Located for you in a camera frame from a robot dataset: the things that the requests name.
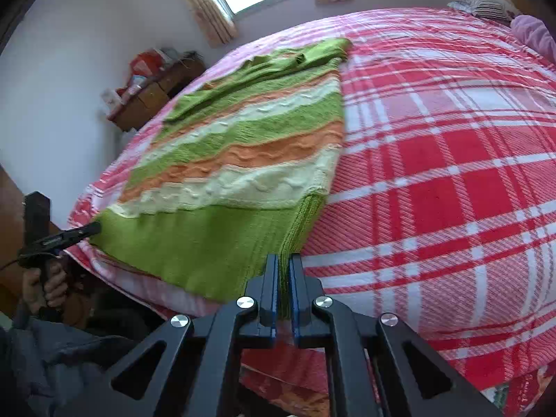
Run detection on green striped knit sweater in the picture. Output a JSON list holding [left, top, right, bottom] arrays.
[[82, 38, 351, 313]]

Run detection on dark left sleeve forearm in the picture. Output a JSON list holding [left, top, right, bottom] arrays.
[[1, 302, 137, 416]]

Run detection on person's left hand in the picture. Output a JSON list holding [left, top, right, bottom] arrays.
[[22, 257, 68, 315]]

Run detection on brown wooden desk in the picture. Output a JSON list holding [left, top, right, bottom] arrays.
[[107, 54, 205, 132]]

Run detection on red white plaid bedsheet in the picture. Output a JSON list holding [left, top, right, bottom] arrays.
[[69, 8, 555, 416]]

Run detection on red items on desk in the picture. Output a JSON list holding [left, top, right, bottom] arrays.
[[101, 47, 201, 112]]

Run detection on beige left curtain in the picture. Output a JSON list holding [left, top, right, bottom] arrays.
[[187, 0, 237, 48]]

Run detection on pink quilt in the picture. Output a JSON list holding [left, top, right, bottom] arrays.
[[511, 15, 556, 63]]

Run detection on striped grey pillow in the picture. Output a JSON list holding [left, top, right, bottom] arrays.
[[448, 0, 520, 25]]

